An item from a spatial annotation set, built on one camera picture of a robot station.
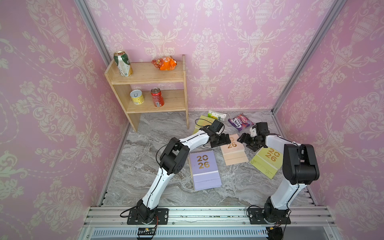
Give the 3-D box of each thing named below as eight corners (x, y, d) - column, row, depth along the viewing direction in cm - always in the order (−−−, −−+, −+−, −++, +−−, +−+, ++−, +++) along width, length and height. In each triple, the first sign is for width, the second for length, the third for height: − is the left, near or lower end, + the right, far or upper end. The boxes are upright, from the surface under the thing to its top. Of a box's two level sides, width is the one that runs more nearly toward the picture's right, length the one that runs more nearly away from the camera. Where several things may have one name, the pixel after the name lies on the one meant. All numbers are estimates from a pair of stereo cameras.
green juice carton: (207, 117, 119) (207, 113, 116) (208, 113, 122) (209, 109, 118) (225, 122, 116) (226, 118, 112) (226, 118, 119) (227, 114, 115)
